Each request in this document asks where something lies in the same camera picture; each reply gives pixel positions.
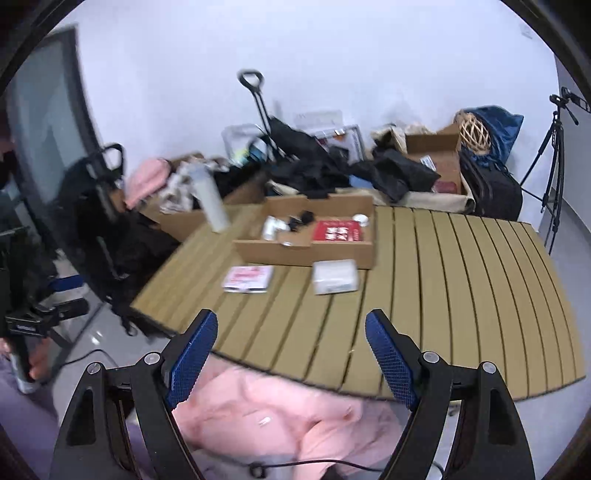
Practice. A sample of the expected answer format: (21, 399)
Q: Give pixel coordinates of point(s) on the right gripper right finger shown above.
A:
(398, 357)

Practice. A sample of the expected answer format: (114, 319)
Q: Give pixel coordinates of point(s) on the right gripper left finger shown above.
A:
(185, 355)

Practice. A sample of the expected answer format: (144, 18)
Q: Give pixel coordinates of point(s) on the white rectangular plastic bottle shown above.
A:
(335, 277)

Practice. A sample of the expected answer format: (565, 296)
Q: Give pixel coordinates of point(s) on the pink white packet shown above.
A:
(248, 279)

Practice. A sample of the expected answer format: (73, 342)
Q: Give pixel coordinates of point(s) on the red printed box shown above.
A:
(344, 231)

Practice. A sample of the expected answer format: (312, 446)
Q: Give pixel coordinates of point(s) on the white cylindrical spray bottle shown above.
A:
(273, 226)

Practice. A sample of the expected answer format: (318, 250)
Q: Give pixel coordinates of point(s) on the person left hand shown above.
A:
(38, 360)

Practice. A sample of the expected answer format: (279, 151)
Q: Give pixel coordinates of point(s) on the pink jacket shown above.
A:
(238, 412)

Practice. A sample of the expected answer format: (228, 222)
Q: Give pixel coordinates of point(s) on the shallow cardboard tray box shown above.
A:
(295, 247)

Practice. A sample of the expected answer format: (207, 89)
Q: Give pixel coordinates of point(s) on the white beige crumpled cloth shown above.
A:
(178, 195)

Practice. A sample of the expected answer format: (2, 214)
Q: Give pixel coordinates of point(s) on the pink bag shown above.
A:
(148, 178)

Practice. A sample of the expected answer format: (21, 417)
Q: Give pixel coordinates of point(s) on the large cardboard box left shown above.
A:
(241, 185)

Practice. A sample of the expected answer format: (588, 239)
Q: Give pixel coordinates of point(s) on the black backpack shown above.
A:
(496, 194)

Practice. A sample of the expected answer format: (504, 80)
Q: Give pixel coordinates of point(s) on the tall white thermos bottle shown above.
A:
(205, 190)

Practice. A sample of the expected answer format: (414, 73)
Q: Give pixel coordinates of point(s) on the cardboard box at right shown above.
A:
(441, 151)

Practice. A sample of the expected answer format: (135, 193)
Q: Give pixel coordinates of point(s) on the pile of black clothes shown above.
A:
(314, 171)

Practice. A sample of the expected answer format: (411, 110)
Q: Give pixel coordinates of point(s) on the white appliance carton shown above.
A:
(345, 142)

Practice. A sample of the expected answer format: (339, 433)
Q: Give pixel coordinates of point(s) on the blue fabric bag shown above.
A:
(503, 128)

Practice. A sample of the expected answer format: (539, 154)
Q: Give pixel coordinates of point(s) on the wall power socket strip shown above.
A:
(319, 120)

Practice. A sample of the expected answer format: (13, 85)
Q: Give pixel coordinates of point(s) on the black camera tripod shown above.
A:
(553, 196)

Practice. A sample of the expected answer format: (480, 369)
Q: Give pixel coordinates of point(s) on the black trolley handle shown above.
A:
(253, 81)

